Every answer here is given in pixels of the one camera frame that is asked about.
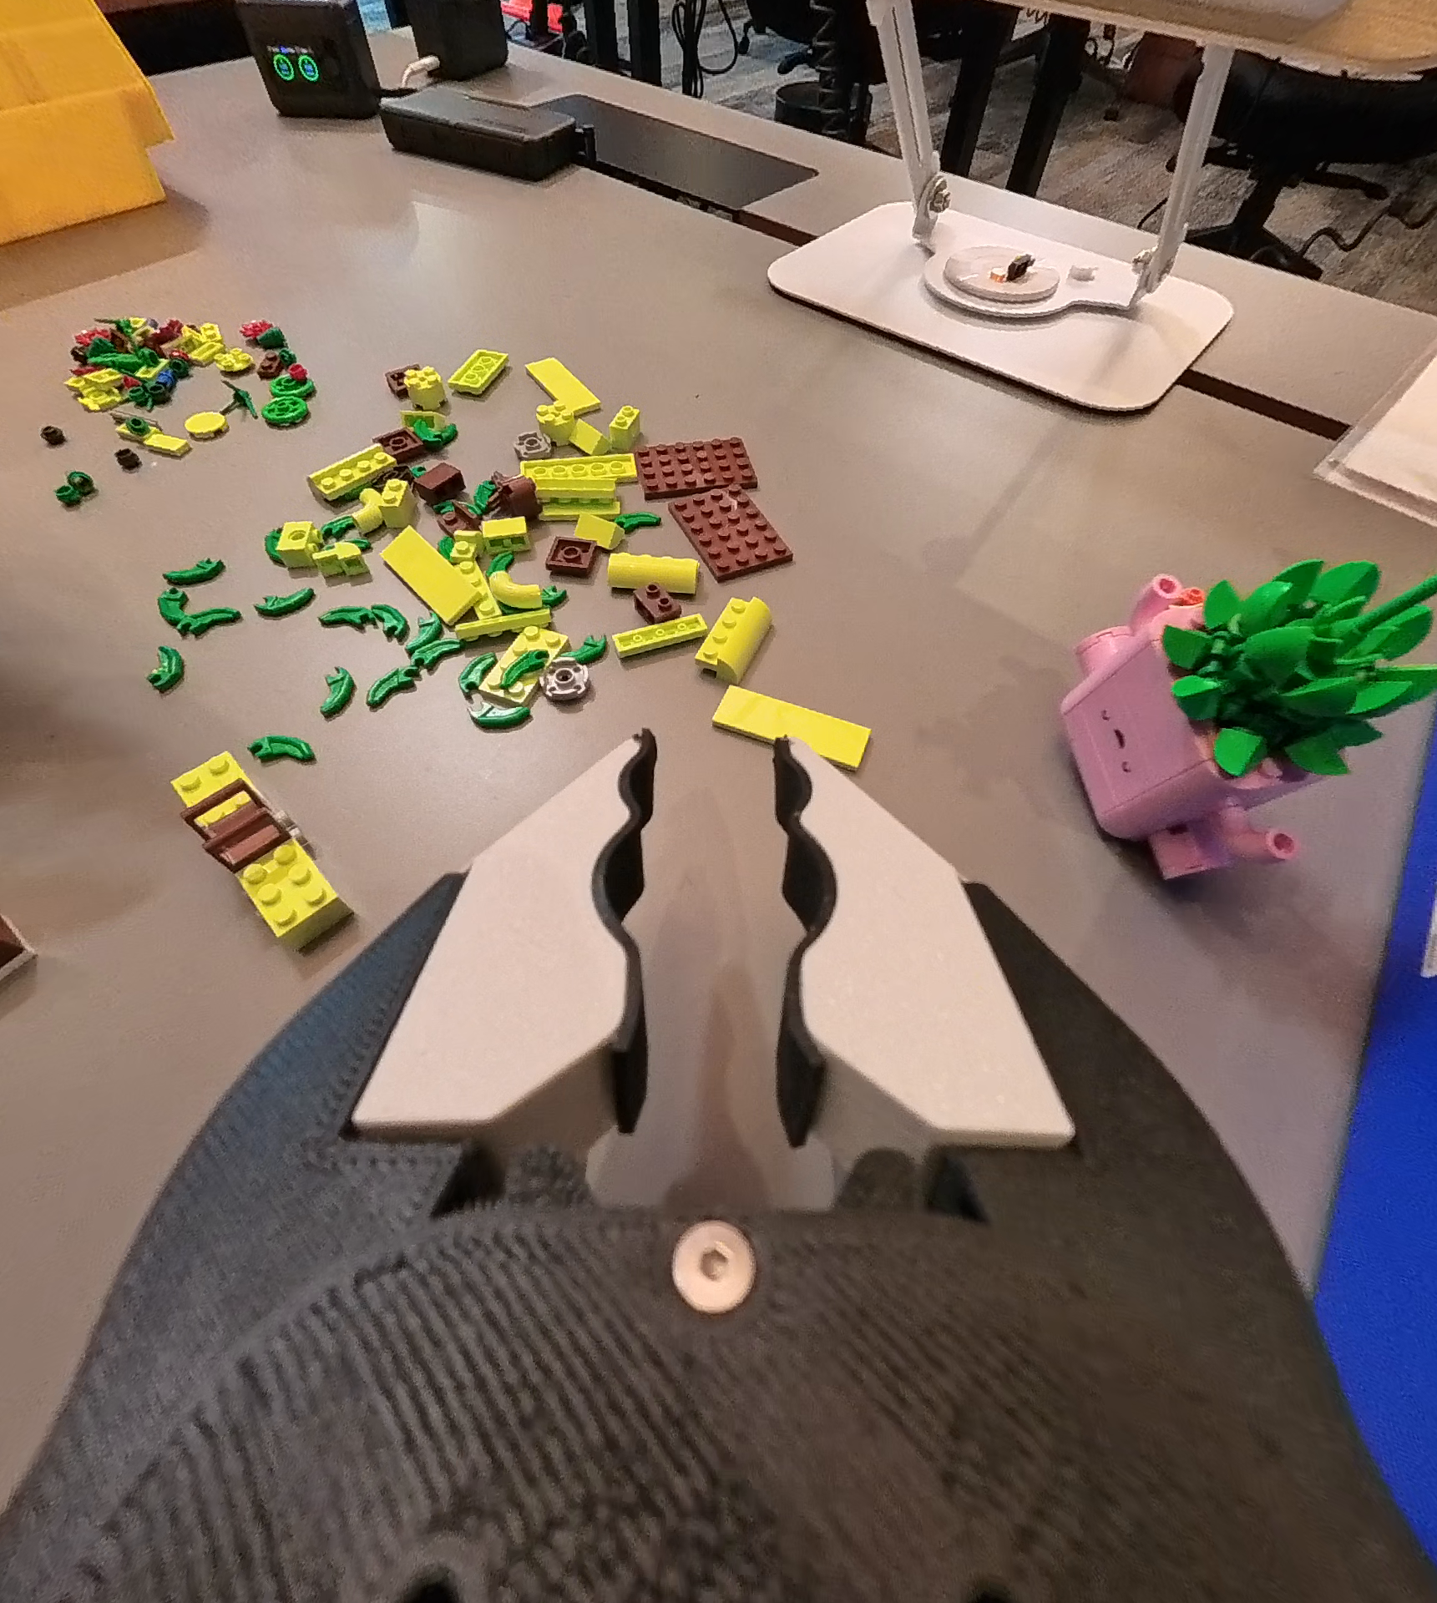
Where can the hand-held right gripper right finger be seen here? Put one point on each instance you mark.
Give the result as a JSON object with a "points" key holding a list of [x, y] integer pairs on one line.
{"points": [[931, 1002]]}

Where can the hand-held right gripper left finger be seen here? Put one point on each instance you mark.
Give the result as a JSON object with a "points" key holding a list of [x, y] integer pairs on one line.
{"points": [[505, 1002]]}

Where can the yellow and brown lego assembly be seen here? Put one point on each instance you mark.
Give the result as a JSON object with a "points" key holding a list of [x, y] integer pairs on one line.
{"points": [[292, 894]]}

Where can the brown toy clip piece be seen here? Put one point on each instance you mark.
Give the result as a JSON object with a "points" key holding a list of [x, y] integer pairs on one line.
{"points": [[218, 801], [242, 839]]}

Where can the pile of small toy pieces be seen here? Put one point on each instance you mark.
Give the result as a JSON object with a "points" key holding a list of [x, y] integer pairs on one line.
{"points": [[117, 362]]}

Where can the yellow plastic bin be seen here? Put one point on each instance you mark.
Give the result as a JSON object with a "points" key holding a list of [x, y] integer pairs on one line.
{"points": [[17, 149]]}

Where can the pink toy planter figure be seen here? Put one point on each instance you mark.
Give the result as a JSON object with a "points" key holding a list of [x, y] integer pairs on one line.
{"points": [[1131, 750]]}

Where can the black charger green display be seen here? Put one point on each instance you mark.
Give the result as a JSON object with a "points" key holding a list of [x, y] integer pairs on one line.
{"points": [[307, 61]]}

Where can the pile of toy bricks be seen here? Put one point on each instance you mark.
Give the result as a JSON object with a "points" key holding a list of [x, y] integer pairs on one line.
{"points": [[718, 526]]}

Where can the blue labelled plastic bin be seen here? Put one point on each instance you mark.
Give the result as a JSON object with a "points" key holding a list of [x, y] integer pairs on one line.
{"points": [[1421, 1189]]}

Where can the black flat box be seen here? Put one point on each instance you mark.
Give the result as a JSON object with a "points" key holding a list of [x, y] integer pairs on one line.
{"points": [[481, 126]]}

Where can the black power adapter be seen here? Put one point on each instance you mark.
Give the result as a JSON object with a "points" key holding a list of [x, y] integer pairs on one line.
{"points": [[456, 38]]}

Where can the white book stand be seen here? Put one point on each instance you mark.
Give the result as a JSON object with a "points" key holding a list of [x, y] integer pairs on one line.
{"points": [[856, 271]]}

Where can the printed paper sheet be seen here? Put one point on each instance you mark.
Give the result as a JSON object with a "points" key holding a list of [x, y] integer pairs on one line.
{"points": [[1421, 426]]}

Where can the black office chair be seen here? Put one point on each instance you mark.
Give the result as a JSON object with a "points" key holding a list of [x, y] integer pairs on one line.
{"points": [[1295, 113]]}

